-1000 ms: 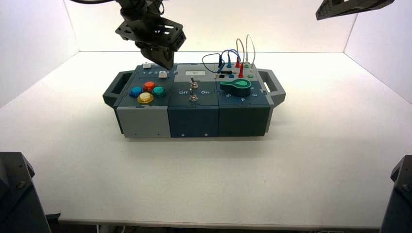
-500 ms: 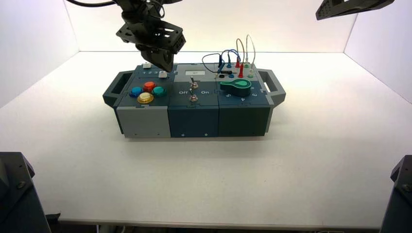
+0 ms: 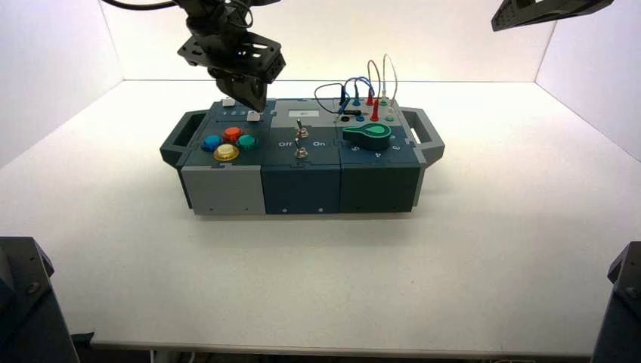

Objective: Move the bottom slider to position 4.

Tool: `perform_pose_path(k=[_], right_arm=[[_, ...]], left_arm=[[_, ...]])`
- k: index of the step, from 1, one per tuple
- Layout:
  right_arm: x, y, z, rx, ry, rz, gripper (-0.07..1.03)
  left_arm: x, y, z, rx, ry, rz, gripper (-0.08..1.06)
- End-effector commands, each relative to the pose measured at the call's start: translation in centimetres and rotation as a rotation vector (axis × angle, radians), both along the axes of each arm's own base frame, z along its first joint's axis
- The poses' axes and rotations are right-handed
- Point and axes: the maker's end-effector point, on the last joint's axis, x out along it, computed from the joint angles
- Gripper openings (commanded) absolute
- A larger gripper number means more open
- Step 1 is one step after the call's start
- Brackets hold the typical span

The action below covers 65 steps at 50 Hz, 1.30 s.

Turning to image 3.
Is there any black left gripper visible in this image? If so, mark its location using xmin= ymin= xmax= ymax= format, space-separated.
xmin=178 ymin=20 xmax=287 ymax=113

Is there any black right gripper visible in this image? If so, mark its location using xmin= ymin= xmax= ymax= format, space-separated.
xmin=491 ymin=0 xmax=615 ymax=32

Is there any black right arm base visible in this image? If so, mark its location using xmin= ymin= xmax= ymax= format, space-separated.
xmin=593 ymin=241 xmax=641 ymax=363

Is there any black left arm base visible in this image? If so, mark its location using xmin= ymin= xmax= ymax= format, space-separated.
xmin=0 ymin=236 xmax=81 ymax=363

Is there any yellow round push button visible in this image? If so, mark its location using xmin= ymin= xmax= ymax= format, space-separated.
xmin=213 ymin=144 xmax=241 ymax=163

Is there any dark grey control panel box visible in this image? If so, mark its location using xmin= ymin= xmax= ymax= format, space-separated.
xmin=159 ymin=98 xmax=446 ymax=216

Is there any green rotary pointer knob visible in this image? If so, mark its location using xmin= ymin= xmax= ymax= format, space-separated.
xmin=342 ymin=123 xmax=392 ymax=152

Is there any black banana plug cable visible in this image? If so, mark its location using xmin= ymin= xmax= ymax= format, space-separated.
xmin=314 ymin=83 xmax=348 ymax=114

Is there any blue banana plug cable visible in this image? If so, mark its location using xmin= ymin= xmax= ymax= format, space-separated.
xmin=338 ymin=76 xmax=376 ymax=114

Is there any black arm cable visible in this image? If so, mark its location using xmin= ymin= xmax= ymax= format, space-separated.
xmin=100 ymin=0 xmax=179 ymax=11

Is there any red banana plug cable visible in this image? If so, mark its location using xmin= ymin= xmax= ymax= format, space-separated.
xmin=365 ymin=60 xmax=383 ymax=123

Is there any white banana plug cable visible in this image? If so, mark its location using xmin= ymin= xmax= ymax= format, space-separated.
xmin=381 ymin=54 xmax=400 ymax=124

